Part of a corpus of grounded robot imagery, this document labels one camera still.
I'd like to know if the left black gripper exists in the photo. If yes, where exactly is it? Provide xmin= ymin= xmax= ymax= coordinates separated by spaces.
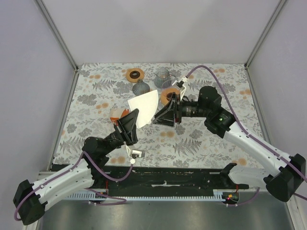
xmin=102 ymin=108 xmax=140 ymax=155

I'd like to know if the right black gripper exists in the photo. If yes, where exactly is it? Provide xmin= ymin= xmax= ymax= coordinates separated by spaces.
xmin=153 ymin=92 xmax=210 ymax=128

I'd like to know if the wooden ring dripper holder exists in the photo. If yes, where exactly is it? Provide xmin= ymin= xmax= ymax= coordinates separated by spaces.
xmin=160 ymin=87 xmax=180 ymax=105

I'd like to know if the orange coffee filter box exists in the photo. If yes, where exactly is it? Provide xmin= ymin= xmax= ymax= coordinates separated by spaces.
xmin=109 ymin=108 xmax=130 ymax=126

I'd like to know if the white paper coffee filter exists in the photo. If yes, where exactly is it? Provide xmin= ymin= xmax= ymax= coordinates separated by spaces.
xmin=128 ymin=90 xmax=159 ymax=129

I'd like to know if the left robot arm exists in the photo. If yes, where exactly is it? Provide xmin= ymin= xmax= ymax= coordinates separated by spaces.
xmin=13 ymin=109 xmax=139 ymax=226

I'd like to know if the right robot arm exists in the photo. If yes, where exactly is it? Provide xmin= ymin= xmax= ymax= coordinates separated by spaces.
xmin=153 ymin=86 xmax=306 ymax=202

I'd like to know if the grey ribbed glass dripper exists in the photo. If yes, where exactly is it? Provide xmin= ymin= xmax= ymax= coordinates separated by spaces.
xmin=132 ymin=79 xmax=150 ymax=96

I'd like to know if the floral tablecloth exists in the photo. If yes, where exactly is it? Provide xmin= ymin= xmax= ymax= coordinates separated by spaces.
xmin=53 ymin=63 xmax=262 ymax=168

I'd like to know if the grey glass pitcher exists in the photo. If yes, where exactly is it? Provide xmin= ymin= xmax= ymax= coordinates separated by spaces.
xmin=153 ymin=68 xmax=177 ymax=89

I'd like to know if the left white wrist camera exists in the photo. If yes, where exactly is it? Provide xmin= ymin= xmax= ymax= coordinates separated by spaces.
xmin=126 ymin=145 xmax=145 ymax=164

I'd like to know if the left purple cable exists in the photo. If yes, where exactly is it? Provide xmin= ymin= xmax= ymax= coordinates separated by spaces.
xmin=13 ymin=152 xmax=135 ymax=221

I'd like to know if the purple cable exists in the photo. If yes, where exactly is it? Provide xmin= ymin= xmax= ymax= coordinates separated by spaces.
xmin=186 ymin=65 xmax=307 ymax=206
xmin=13 ymin=152 xmax=135 ymax=221

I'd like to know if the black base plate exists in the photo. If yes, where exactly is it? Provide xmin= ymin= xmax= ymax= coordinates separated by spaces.
xmin=90 ymin=167 xmax=249 ymax=197

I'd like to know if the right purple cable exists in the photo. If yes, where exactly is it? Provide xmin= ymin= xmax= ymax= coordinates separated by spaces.
xmin=186 ymin=65 xmax=307 ymax=206

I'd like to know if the light blue cable duct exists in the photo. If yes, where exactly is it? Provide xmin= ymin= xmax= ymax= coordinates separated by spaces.
xmin=64 ymin=190 xmax=234 ymax=202

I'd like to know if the aluminium frame rail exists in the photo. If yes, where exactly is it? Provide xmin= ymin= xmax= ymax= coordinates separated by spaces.
xmin=35 ymin=170 xmax=295 ymax=191

